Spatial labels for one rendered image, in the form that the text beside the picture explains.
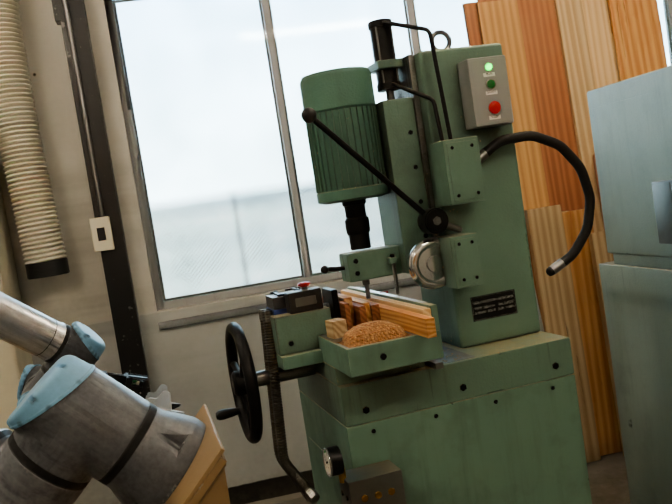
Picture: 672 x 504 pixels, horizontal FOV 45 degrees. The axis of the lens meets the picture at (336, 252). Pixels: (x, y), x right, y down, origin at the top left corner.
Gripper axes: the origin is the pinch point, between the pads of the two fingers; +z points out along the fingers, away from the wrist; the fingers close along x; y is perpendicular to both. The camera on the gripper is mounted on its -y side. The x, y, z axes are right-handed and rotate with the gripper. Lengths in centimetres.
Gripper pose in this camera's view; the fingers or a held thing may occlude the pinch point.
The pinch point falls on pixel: (177, 411)
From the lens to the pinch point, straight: 204.7
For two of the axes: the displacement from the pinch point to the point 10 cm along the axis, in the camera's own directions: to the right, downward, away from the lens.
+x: -2.8, -0.2, 9.6
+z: 9.4, 1.8, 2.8
